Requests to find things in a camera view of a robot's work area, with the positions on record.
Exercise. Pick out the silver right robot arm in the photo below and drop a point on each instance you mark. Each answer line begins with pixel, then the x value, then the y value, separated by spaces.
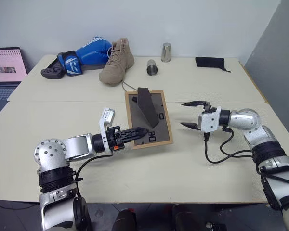
pixel 267 149

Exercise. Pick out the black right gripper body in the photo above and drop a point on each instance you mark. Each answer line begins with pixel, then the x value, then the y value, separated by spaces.
pixel 207 107

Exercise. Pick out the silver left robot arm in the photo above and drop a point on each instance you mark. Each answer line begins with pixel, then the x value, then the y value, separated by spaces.
pixel 53 154

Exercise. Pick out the tall steel cup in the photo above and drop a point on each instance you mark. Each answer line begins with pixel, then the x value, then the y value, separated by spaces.
pixel 166 53

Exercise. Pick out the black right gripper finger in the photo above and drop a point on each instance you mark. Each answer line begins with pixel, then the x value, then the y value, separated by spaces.
pixel 191 125
pixel 195 104

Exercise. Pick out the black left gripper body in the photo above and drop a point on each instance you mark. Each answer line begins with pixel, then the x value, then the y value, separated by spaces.
pixel 116 139

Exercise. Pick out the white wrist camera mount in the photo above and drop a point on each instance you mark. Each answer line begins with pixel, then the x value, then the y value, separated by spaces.
pixel 210 121
pixel 107 115

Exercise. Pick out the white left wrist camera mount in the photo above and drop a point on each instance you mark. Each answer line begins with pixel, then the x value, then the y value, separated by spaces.
pixel 107 115

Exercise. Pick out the blue boxing glove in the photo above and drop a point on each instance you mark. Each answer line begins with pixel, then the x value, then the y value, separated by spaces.
pixel 91 53

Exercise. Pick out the short steel cup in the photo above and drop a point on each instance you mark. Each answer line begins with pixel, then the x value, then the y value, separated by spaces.
pixel 152 68

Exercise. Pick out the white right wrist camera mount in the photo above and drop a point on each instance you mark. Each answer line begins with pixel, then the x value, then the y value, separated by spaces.
pixel 210 121

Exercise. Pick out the dark grey game controller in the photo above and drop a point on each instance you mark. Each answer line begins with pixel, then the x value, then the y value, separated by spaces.
pixel 50 71

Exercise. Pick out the tan suede boot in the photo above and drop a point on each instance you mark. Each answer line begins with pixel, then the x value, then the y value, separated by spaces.
pixel 116 65

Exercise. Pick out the dark rounded shape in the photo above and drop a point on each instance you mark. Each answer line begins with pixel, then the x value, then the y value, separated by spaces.
pixel 124 220

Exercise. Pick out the wooden picture frame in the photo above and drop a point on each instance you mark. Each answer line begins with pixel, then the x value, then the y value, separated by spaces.
pixel 137 113

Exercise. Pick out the open laptop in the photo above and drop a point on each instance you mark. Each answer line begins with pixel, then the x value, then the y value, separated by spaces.
pixel 3 72

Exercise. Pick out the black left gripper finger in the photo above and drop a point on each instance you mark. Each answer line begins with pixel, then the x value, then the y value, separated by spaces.
pixel 136 137
pixel 139 130

